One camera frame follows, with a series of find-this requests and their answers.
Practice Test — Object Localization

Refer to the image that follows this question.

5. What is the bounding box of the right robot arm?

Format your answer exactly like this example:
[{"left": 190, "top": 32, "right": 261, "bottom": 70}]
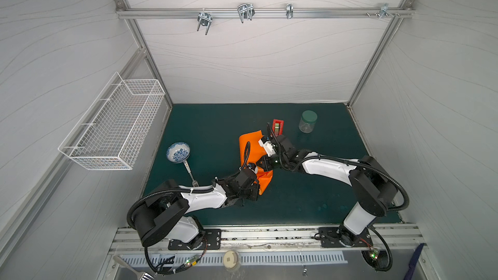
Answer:
[{"left": 257, "top": 135, "right": 410, "bottom": 247}]

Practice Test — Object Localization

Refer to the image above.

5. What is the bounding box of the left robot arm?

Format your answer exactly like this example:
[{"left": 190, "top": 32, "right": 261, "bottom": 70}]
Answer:
[{"left": 127, "top": 163, "right": 260, "bottom": 249}]

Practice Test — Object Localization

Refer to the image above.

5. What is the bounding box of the red tape dispenser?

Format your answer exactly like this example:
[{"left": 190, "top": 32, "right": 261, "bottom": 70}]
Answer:
[{"left": 272, "top": 119, "right": 284, "bottom": 136}]

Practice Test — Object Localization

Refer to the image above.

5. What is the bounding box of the glass jar green lid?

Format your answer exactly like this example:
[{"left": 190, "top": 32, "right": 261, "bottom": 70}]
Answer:
[{"left": 298, "top": 110, "right": 318, "bottom": 134}]

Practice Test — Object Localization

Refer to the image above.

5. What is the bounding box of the green table mat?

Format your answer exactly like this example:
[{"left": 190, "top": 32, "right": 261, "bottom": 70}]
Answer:
[{"left": 145, "top": 103, "right": 367, "bottom": 226}]

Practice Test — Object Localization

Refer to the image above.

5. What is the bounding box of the blue white ceramic spoon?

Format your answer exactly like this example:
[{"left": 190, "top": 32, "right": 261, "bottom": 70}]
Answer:
[{"left": 166, "top": 141, "right": 199, "bottom": 187}]

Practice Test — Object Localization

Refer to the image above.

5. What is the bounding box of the round white puck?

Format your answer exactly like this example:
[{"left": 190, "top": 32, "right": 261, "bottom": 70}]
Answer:
[{"left": 223, "top": 250, "right": 241, "bottom": 272}]

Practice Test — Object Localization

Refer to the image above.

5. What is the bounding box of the small metal hook clamp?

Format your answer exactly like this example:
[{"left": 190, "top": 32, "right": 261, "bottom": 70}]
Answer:
[{"left": 286, "top": 3, "right": 294, "bottom": 19}]

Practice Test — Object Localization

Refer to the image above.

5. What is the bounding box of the metal U-bolt clamp middle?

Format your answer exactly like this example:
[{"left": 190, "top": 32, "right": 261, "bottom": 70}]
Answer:
[{"left": 237, "top": 3, "right": 255, "bottom": 23}]

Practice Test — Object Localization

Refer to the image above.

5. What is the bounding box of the metal u-bolt clamp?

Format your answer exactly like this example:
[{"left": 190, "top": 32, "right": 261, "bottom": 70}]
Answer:
[
  {"left": 237, "top": 3, "right": 255, "bottom": 23},
  {"left": 197, "top": 12, "right": 213, "bottom": 35}
]

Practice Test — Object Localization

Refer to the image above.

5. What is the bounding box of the metal U-bolt clamp left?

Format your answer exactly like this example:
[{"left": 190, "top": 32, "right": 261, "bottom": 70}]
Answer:
[{"left": 197, "top": 12, "right": 213, "bottom": 35}]

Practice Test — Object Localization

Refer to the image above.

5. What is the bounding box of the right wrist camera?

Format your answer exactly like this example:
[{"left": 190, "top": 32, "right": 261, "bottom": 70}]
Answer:
[{"left": 259, "top": 137, "right": 276, "bottom": 157}]

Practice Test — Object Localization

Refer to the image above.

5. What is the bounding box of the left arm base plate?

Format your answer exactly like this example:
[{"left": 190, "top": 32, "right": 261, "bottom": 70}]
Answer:
[{"left": 168, "top": 229, "right": 222, "bottom": 251}]

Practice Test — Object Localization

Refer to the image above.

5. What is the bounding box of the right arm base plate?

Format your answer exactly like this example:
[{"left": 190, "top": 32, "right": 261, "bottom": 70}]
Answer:
[{"left": 313, "top": 226, "right": 373, "bottom": 248}]

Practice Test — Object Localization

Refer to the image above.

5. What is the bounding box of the white slotted cable duct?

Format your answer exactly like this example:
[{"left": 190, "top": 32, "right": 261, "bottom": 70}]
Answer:
[{"left": 120, "top": 251, "right": 348, "bottom": 268}]

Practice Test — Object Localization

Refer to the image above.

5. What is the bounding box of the white wire basket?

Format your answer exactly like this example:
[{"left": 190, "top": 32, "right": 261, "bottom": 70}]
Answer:
[{"left": 58, "top": 72, "right": 165, "bottom": 171}]

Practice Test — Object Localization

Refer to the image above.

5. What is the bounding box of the blue handled tool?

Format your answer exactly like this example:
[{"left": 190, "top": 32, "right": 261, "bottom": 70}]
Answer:
[{"left": 403, "top": 243, "right": 425, "bottom": 280}]

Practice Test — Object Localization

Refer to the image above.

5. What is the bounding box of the metal bracket clamp right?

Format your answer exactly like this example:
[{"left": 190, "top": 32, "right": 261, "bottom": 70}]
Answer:
[{"left": 365, "top": 3, "right": 401, "bottom": 20}]

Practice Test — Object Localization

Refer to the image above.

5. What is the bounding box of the aluminium crossbar rail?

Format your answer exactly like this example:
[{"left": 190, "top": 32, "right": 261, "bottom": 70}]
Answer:
[{"left": 116, "top": 6, "right": 416, "bottom": 19}]

